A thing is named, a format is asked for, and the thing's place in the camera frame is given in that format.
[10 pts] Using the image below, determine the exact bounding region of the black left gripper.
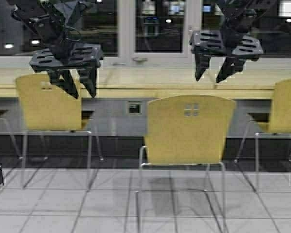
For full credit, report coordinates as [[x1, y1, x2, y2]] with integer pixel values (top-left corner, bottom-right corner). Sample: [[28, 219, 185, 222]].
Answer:
[[29, 43, 104, 99]]

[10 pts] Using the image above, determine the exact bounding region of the grey wall socket box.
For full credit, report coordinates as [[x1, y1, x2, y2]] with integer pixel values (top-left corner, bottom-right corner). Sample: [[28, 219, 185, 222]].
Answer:
[[127, 101, 142, 115]]

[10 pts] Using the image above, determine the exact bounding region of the yellow chair on right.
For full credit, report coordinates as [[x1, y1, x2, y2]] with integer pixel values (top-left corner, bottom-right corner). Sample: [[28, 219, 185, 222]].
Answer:
[[234, 77, 291, 192]]

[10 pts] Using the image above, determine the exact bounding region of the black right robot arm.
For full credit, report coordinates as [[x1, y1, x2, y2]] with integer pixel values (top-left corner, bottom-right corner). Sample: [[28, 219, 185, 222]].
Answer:
[[189, 0, 276, 83]]

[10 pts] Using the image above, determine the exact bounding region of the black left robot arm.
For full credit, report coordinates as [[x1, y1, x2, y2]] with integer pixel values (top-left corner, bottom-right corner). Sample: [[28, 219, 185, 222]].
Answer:
[[8, 0, 104, 98]]

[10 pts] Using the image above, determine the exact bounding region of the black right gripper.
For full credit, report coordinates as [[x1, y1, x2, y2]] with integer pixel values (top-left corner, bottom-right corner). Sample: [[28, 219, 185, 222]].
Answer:
[[189, 30, 264, 83]]

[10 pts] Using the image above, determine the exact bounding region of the yellow chair on left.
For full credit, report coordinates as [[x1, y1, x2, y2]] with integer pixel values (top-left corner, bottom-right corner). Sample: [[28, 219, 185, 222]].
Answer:
[[14, 73, 104, 190]]

